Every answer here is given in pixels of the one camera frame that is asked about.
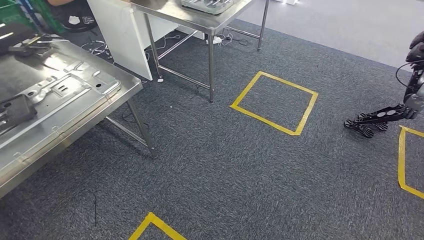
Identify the black plastic panel part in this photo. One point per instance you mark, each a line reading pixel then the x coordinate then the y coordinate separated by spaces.
pixel 16 111

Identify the steel workbench table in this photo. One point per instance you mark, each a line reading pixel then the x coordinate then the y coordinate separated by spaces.
pixel 82 112
pixel 198 20

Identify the white power strip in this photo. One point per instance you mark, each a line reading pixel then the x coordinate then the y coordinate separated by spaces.
pixel 213 40

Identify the stamped metal plate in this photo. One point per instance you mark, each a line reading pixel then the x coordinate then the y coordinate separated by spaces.
pixel 63 86
pixel 207 6

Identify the white cabinet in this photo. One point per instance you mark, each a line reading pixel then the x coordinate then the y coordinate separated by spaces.
pixel 122 36

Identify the black humanoid robot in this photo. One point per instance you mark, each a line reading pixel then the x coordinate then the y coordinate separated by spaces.
pixel 381 119

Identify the black office chair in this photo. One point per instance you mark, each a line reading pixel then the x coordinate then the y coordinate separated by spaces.
pixel 74 16

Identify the green plastic crate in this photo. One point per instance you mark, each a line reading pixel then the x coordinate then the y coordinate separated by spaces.
pixel 13 13
pixel 49 16

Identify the person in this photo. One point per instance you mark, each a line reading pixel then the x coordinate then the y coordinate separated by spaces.
pixel 58 2

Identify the black case yellow stripe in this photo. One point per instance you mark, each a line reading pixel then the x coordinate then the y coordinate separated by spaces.
pixel 15 36

